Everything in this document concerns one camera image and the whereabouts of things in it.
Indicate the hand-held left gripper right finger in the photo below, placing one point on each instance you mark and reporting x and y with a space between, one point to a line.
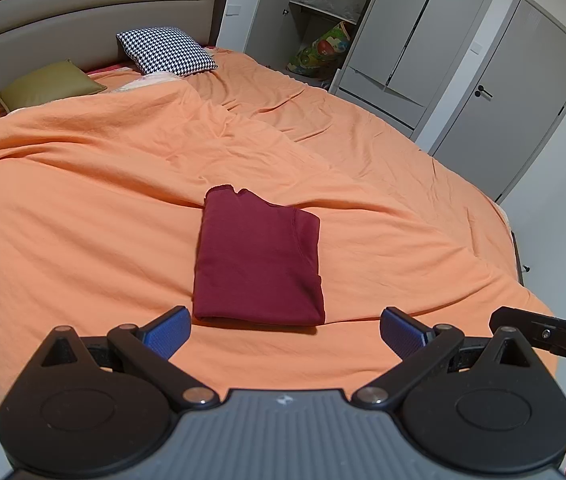
405 334

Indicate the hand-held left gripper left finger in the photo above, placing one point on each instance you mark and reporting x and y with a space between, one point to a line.
170 332

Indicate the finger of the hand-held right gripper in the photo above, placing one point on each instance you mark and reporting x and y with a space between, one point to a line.
518 319

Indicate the maroon long-sleeve shirt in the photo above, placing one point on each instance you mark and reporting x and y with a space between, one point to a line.
258 265

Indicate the orange blanket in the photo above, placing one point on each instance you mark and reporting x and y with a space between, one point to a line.
88 185

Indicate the grey door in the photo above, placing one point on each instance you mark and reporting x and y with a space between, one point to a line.
518 95

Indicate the olive green pillow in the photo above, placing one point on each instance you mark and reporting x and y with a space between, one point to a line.
48 85

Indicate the houndstooth pillow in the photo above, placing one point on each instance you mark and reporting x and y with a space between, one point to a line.
168 50

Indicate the colourful printed bag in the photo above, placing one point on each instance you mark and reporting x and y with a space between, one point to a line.
320 52

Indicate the grey wardrobe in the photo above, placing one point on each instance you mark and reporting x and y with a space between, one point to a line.
413 35

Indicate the open wardrobe shelf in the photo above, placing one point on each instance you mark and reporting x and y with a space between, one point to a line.
303 5

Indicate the padded bed headboard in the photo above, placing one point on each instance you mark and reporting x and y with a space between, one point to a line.
63 5

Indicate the dark bed frame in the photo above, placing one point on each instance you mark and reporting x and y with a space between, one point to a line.
519 255

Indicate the white light switch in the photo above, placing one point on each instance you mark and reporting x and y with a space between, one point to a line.
476 49

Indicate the white wall socket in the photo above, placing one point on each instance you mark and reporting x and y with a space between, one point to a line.
234 9

